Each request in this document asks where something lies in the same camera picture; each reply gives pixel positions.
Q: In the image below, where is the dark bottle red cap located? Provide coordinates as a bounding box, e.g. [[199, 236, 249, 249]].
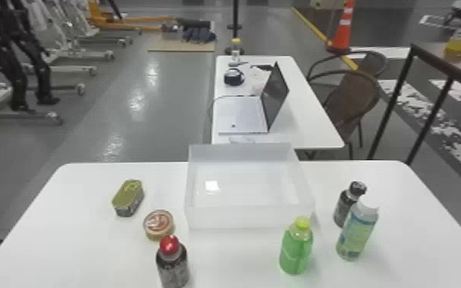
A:
[[155, 234, 191, 288]]

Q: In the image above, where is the yellow pallet jack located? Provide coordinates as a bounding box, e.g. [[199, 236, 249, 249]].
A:
[[87, 0, 175, 33]]

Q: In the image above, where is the pale blue bottle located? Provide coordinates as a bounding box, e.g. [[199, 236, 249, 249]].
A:
[[335, 200, 379, 262]]

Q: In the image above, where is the clear box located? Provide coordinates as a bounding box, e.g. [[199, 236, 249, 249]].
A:
[[183, 142, 316, 231]]

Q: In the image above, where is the green bottle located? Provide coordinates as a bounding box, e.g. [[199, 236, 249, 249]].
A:
[[278, 216, 314, 276]]

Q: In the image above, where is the orange traffic cone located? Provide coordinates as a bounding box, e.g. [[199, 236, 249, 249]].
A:
[[325, 0, 355, 55]]

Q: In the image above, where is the white side table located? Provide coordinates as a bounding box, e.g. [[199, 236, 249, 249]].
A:
[[211, 54, 346, 161]]

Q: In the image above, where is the grey bottle black cap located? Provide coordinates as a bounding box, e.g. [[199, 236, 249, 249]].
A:
[[332, 181, 368, 229]]

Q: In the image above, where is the black post round foot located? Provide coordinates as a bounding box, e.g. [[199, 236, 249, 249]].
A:
[[224, 0, 246, 56]]

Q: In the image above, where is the green oval can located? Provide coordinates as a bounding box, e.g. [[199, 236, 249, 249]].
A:
[[111, 178, 145, 218]]

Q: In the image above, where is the round red can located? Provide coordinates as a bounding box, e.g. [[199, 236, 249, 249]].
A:
[[142, 208, 176, 242]]

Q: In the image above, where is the black round device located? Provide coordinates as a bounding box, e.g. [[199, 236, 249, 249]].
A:
[[223, 67, 246, 87]]

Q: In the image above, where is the brown chair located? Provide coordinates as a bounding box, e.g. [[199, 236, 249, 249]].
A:
[[306, 69, 382, 161], [306, 50, 388, 83]]

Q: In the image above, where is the silver laptop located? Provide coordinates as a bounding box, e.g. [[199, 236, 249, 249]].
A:
[[217, 61, 290, 136]]

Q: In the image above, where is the small bottle yellow cap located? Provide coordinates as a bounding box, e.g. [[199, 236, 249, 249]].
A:
[[230, 38, 242, 64]]

